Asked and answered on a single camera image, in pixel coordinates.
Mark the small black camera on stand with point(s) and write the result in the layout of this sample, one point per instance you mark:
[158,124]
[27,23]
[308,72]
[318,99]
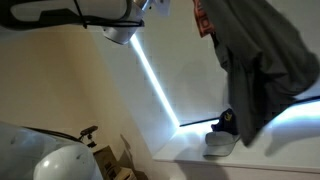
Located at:
[87,133]

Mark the cardboard boxes under shelf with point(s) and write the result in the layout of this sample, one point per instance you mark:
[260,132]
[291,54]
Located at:
[109,166]

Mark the white cap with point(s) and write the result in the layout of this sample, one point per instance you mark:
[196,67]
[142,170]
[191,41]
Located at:
[219,143]

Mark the dark shirt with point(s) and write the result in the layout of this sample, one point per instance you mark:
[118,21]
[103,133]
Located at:
[267,62]

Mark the white LED light strip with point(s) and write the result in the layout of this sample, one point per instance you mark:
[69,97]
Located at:
[153,79]

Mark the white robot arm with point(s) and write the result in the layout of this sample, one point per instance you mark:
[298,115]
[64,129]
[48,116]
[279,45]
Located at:
[28,153]

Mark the black cap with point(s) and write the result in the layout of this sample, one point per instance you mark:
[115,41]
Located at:
[227,123]

